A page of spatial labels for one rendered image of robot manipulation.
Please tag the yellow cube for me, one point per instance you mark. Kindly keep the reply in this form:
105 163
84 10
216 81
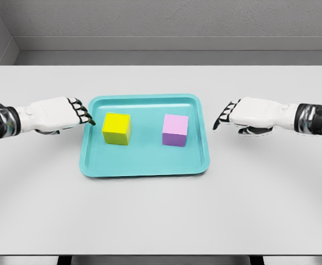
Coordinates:
116 128

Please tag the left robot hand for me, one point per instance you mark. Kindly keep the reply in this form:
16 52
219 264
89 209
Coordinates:
53 111

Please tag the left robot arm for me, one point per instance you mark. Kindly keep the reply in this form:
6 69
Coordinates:
4 121

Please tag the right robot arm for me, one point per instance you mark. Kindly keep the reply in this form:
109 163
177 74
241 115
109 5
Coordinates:
312 118

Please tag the pink cube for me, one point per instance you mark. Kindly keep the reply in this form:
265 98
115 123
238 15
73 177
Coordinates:
175 129

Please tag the teal tray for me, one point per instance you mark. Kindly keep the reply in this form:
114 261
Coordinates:
144 160

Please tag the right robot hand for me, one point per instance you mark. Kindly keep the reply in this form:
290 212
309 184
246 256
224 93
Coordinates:
256 110

